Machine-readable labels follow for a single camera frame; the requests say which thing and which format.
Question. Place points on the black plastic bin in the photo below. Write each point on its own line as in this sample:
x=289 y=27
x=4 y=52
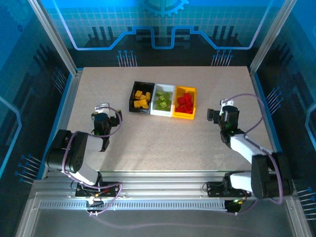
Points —
x=138 y=111

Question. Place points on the yellow plastic bin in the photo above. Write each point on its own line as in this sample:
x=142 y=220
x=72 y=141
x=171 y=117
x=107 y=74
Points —
x=182 y=116

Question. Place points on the white plastic bin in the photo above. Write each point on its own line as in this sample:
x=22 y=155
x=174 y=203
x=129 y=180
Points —
x=160 y=113

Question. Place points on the long green lego brick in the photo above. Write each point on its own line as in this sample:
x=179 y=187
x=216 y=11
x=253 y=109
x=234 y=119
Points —
x=163 y=105

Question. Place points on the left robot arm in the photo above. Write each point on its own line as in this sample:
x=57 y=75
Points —
x=74 y=153

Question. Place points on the small control board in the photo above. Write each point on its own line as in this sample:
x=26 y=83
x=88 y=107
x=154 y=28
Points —
x=233 y=206
x=93 y=203

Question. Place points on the slotted metal strip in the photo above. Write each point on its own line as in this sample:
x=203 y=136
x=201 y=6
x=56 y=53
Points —
x=160 y=205

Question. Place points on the grey clear panel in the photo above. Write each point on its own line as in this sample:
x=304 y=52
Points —
x=160 y=217

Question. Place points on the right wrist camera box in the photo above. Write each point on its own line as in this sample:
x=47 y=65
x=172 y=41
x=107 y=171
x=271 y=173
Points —
x=226 y=103

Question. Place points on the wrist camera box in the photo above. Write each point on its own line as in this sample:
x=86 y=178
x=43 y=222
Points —
x=226 y=103
x=101 y=107

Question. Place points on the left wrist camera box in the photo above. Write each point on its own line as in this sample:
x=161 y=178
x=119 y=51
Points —
x=101 y=107

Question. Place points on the table side rail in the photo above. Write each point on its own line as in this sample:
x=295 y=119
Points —
x=260 y=98
x=70 y=98

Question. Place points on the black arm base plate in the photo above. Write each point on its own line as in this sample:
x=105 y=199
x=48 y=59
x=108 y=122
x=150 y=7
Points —
x=111 y=188
x=214 y=190

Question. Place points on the aluminium mounting rail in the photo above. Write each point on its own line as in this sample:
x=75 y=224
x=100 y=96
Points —
x=160 y=182

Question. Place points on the aluminium frame post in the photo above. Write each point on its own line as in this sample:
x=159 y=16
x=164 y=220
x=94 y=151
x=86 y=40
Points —
x=270 y=37
x=55 y=37

